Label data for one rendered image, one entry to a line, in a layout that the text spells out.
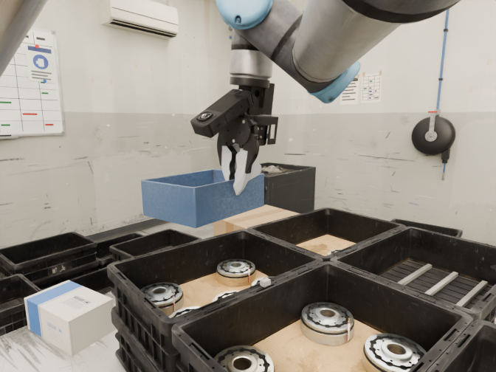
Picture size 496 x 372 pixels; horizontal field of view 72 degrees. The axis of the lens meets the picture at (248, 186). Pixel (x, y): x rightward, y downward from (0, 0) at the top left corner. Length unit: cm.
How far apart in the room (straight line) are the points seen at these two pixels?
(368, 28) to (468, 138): 352
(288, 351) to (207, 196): 32
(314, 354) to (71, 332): 56
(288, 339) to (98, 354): 47
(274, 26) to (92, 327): 80
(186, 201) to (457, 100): 338
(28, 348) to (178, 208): 59
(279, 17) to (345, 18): 25
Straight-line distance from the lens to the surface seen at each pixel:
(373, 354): 66
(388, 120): 391
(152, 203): 66
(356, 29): 26
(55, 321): 99
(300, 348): 70
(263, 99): 64
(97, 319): 98
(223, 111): 56
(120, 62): 393
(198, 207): 58
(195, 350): 53
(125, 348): 85
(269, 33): 50
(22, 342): 109
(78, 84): 369
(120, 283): 75
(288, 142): 444
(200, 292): 88
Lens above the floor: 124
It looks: 11 degrees down
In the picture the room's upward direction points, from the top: straight up
